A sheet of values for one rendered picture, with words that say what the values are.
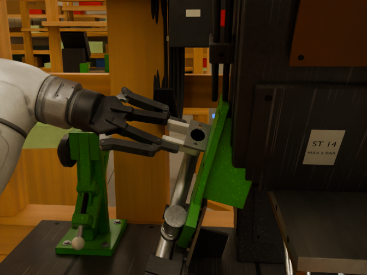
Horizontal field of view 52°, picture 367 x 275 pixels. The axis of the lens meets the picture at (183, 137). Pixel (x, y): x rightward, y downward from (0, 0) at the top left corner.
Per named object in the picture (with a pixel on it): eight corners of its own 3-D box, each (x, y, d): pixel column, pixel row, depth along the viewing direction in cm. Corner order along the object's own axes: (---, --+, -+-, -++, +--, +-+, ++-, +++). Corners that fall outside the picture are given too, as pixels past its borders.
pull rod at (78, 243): (82, 252, 79) (81, 227, 78) (69, 252, 79) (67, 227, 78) (90, 239, 85) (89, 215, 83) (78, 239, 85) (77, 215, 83)
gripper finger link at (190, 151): (163, 134, 67) (161, 137, 67) (201, 145, 67) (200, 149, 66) (161, 142, 69) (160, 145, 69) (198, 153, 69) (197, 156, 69)
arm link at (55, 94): (53, 65, 68) (84, 73, 67) (61, 94, 75) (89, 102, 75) (30, 105, 63) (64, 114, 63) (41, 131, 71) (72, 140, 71)
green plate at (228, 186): (234, 239, 61) (275, 118, 55) (185, 225, 61) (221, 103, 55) (231, 209, 73) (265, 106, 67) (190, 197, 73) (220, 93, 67)
